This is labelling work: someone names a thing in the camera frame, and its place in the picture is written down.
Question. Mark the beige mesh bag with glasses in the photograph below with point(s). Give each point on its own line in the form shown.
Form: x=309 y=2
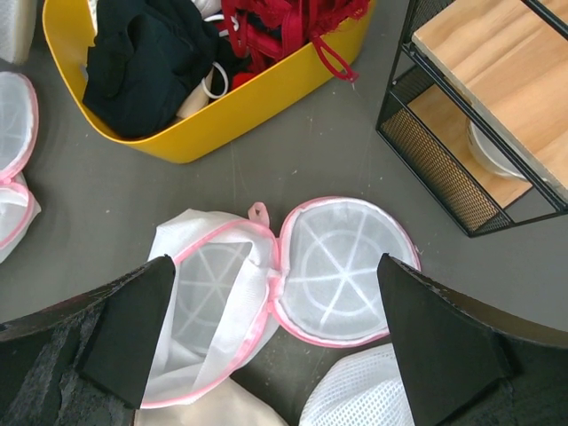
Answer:
x=18 y=25

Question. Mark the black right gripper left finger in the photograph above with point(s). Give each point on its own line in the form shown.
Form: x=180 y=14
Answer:
x=86 y=360

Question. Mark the beige foil lined bear bag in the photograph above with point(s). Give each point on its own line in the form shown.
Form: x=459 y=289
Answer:
x=228 y=404

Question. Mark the yellow plastic basket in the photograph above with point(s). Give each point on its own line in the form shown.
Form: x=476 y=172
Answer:
x=68 y=30

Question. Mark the black bra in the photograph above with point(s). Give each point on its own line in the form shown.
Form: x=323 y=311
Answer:
x=147 y=58

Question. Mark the pink trimmed bag left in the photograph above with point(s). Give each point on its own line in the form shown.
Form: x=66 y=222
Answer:
x=19 y=130

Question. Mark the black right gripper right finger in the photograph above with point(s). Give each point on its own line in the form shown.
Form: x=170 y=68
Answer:
x=464 y=362

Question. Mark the red bra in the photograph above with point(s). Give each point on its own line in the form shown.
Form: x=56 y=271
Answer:
x=269 y=31

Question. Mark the pink trimmed bag centre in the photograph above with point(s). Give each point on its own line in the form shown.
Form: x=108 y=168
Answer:
x=236 y=282

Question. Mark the grey trimmed white mesh bag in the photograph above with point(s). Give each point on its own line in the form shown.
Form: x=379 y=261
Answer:
x=364 y=389

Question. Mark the pink trimmed bag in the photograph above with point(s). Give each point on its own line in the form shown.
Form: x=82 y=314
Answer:
x=19 y=130
x=236 y=282

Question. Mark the black wire shelf rack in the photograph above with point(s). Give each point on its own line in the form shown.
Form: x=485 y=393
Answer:
x=503 y=65

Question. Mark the white bra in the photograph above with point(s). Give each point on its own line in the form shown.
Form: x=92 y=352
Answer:
x=203 y=93

